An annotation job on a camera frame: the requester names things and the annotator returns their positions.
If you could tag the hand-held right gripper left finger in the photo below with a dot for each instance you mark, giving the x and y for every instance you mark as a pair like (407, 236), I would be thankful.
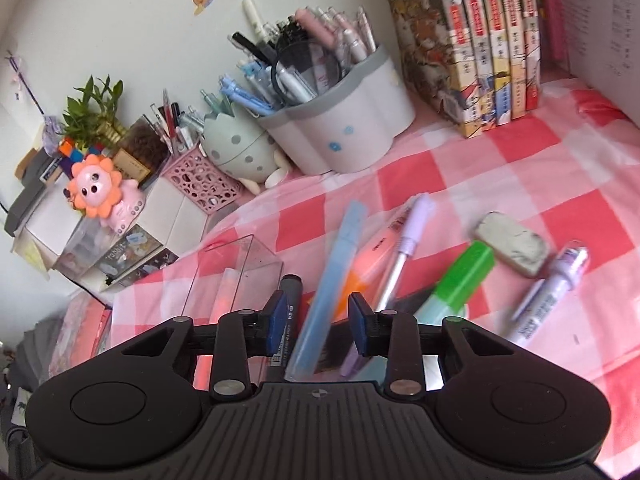
(277, 320)

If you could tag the clear plastic pencil box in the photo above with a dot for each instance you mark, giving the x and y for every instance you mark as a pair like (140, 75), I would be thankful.
(250, 260)

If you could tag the row of cartoon books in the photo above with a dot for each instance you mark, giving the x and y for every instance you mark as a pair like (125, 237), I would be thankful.
(425, 50)

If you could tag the pink checkered tablecloth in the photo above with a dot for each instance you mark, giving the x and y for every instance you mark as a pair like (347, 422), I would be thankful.
(550, 185)

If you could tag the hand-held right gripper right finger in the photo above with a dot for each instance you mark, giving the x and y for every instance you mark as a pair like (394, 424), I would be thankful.
(360, 327)

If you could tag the pink patterned cloth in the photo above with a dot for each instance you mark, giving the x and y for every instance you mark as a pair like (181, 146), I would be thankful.
(80, 330)

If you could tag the purple cartoon print pen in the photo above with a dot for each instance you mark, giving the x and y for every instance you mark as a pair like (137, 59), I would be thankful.
(545, 300)

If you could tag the clear plastic drawer box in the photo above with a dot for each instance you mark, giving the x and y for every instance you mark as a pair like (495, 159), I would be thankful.
(82, 250)

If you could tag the white eraser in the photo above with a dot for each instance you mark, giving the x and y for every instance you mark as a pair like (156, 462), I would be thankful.
(510, 242)

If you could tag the green bamboo plant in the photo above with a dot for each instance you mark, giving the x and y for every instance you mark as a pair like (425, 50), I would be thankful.
(92, 105)

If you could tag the purple plastic bag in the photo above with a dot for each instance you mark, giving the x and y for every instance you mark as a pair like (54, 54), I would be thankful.
(52, 132)

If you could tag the black marker pen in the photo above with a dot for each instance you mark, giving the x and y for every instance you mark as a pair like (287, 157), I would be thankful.
(290, 287)

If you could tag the white drawer organiser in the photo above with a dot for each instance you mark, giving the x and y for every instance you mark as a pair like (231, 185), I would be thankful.
(170, 210)

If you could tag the white printed booklet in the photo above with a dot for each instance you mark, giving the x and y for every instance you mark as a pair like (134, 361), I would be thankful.
(605, 25)

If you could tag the green capped highlighter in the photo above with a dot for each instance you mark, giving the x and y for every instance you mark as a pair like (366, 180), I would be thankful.
(460, 275)

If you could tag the white storage box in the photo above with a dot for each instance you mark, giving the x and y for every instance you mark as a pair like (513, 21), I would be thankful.
(47, 215)

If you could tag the clear jar with brown contents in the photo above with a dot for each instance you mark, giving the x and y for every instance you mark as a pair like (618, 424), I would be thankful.
(142, 145)

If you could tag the bunch of red black pens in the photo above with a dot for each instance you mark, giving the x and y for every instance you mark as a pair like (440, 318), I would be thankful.
(172, 120)

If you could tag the white cloud shaped pen holder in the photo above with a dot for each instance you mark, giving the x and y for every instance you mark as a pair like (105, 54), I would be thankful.
(340, 125)

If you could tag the colourful puzzle cube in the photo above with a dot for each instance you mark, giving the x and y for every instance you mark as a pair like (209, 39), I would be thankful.
(67, 150)

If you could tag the purple pen with clear barrel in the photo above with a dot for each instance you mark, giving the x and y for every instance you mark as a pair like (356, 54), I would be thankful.
(412, 225)

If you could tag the black box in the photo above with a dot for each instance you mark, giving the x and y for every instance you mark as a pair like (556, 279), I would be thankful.
(25, 200)

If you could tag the pink lion toy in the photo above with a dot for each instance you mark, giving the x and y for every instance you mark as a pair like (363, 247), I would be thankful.
(95, 185)

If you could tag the bunch of blue pink pens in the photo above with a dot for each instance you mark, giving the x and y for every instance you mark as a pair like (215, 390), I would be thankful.
(250, 95)

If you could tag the bunch of grey green pens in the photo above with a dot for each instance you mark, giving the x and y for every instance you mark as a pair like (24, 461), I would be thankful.
(210, 102)

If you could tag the yellow sticky note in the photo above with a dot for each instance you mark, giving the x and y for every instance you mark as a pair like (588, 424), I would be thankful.
(30, 255)

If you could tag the pink perforated pen holder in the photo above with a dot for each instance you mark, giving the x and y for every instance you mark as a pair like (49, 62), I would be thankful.
(200, 185)

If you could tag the black rimmed magnifying glass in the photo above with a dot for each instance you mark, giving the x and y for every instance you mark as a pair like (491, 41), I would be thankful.
(315, 67)

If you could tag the orange highlighter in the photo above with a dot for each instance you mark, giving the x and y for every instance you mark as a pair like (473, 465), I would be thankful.
(372, 260)

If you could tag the illustrated paperback book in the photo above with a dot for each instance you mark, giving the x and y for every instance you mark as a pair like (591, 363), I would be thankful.
(531, 35)
(497, 35)
(515, 35)
(477, 35)

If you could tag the green egg shaped pen holder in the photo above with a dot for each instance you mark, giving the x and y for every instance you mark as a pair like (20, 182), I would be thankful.
(235, 145)

